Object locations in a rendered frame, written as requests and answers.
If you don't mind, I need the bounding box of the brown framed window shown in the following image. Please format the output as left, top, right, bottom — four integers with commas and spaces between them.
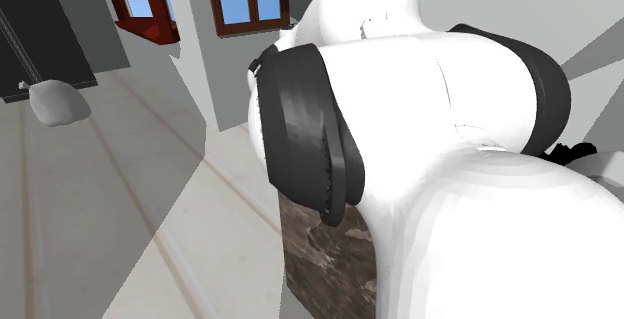
203, 0, 292, 37

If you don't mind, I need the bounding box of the red framed window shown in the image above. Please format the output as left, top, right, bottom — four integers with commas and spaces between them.
98, 0, 181, 46

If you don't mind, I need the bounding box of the grey sack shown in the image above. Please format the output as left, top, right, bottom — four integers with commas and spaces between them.
18, 79, 93, 128

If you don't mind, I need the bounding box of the black door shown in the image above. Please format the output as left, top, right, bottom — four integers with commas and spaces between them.
0, 0, 99, 105

